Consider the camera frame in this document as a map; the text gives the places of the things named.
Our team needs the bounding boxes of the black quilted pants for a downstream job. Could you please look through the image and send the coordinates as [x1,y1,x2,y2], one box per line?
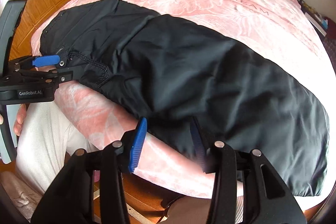
[40,0,329,197]

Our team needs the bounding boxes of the person's left hand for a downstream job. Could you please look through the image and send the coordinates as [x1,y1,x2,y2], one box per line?
[13,104,27,136]

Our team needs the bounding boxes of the pink bed with bedspread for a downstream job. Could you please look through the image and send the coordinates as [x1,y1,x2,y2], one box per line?
[30,0,336,212]

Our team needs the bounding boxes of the nightstand with clutter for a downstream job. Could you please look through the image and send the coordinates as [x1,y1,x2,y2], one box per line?
[299,0,335,41]

